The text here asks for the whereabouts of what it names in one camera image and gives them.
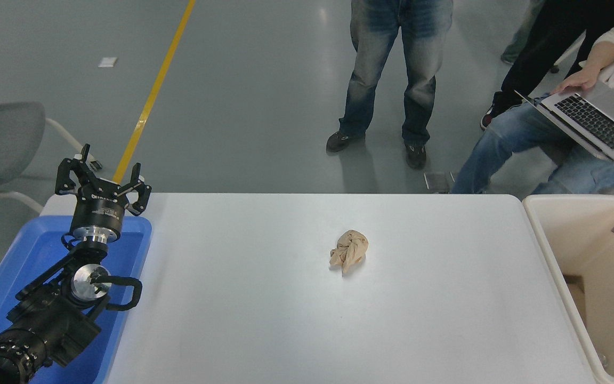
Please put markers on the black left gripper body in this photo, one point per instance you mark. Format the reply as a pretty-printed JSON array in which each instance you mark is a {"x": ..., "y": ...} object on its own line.
[{"x": 98, "y": 210}]

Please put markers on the small metal floor plate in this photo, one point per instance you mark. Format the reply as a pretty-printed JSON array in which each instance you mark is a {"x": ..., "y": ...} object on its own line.
[{"x": 437, "y": 182}]

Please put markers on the person's hand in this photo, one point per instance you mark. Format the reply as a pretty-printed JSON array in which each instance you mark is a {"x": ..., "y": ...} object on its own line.
[{"x": 579, "y": 80}]

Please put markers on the large pale plastic bin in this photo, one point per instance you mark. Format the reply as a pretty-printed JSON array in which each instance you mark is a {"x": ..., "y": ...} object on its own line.
[{"x": 557, "y": 245}]

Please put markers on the blue plastic tray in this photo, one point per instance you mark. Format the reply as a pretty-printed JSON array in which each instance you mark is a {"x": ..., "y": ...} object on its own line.
[{"x": 30, "y": 256}]

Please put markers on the grey chair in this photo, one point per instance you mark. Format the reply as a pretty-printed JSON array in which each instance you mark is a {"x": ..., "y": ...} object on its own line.
[{"x": 3, "y": 138}]

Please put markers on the silver laptop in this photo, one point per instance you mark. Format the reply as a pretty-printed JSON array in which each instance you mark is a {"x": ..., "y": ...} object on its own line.
[{"x": 595, "y": 122}]

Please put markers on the crumpled tan paper ball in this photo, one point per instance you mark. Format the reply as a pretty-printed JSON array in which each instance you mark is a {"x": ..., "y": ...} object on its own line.
[{"x": 348, "y": 252}]

